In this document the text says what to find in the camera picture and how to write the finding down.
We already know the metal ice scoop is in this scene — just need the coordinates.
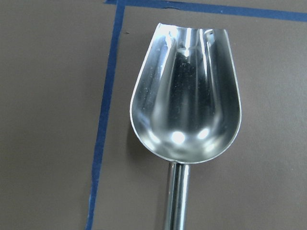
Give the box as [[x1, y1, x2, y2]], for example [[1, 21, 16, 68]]
[[130, 23, 242, 230]]

